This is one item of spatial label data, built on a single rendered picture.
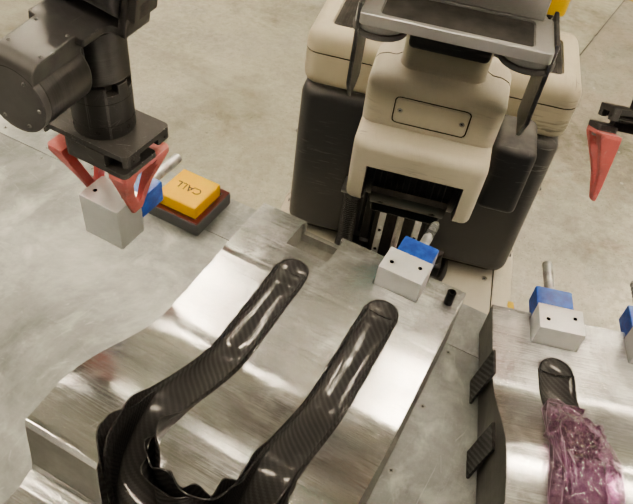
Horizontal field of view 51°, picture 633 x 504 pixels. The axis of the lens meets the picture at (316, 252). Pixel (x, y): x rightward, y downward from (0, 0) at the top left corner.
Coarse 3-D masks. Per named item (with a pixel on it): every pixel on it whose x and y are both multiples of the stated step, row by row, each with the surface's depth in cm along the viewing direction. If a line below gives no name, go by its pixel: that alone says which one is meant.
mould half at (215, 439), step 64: (256, 256) 74; (384, 256) 76; (192, 320) 68; (320, 320) 69; (448, 320) 70; (64, 384) 55; (128, 384) 56; (256, 384) 62; (384, 384) 65; (64, 448) 52; (192, 448) 52; (256, 448) 54; (384, 448) 59
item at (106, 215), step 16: (176, 160) 77; (160, 176) 75; (96, 192) 68; (112, 192) 69; (160, 192) 73; (96, 208) 68; (112, 208) 67; (128, 208) 68; (144, 208) 72; (96, 224) 70; (112, 224) 68; (128, 224) 69; (112, 240) 70; (128, 240) 71
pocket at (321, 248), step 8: (296, 232) 78; (304, 232) 79; (296, 240) 79; (304, 240) 80; (312, 240) 79; (320, 240) 79; (304, 248) 79; (312, 248) 79; (320, 248) 79; (328, 248) 79; (336, 248) 78; (320, 256) 79; (328, 256) 79
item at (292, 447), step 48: (288, 288) 72; (240, 336) 67; (384, 336) 69; (192, 384) 60; (336, 384) 65; (96, 432) 51; (144, 432) 56; (288, 432) 58; (144, 480) 55; (240, 480) 50; (288, 480) 53
